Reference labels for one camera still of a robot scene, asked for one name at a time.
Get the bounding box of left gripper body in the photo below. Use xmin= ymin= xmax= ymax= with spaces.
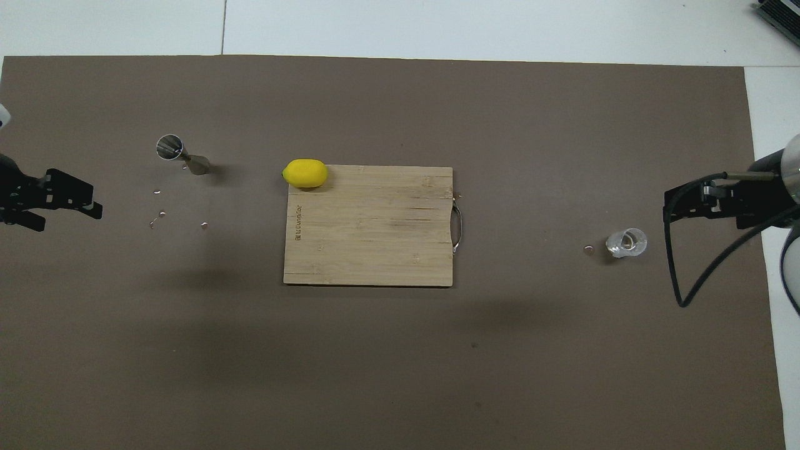
xmin=0 ymin=152 xmax=30 ymax=213

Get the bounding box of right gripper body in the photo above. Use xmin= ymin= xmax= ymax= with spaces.
xmin=734 ymin=150 xmax=791 ymax=217

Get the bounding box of small clear glass cup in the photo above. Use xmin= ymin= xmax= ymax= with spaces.
xmin=604 ymin=227 xmax=648 ymax=259

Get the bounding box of steel double jigger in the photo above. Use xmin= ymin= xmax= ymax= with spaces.
xmin=156 ymin=134 xmax=211 ymax=176

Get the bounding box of yellow lemon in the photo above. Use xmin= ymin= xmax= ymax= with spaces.
xmin=282 ymin=159 xmax=329 ymax=189

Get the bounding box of bamboo cutting board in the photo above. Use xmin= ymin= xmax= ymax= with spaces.
xmin=282 ymin=164 xmax=464 ymax=288

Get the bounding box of black cable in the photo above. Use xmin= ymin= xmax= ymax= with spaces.
xmin=662 ymin=170 xmax=800 ymax=308

